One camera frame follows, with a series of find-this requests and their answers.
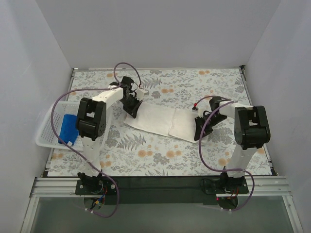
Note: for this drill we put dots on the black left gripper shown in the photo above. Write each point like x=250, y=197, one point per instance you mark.
x=131, y=103

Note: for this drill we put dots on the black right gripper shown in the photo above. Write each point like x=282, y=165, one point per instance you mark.
x=205, y=124

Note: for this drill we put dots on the white towel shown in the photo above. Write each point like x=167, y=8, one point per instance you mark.
x=164, y=121

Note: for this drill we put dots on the blue microfiber towel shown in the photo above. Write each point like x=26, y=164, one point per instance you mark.
x=68, y=132

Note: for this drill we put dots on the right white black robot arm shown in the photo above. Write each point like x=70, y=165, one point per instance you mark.
x=251, y=132

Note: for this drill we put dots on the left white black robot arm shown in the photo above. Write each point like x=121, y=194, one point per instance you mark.
x=93, y=117

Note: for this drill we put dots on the floral patterned table mat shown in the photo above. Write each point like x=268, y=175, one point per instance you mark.
x=131, y=152

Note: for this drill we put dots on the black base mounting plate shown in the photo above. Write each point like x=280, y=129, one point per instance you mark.
x=154, y=189

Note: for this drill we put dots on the white perforated plastic basket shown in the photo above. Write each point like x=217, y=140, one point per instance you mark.
x=45, y=135

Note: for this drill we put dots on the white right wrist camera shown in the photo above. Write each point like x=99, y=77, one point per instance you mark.
x=198, y=110

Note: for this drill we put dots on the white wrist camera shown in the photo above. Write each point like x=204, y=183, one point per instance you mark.
x=141, y=92
x=198, y=110

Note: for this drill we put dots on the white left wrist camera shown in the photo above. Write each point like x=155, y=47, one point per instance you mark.
x=141, y=92

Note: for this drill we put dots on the aluminium frame rail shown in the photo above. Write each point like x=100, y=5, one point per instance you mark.
x=184, y=204

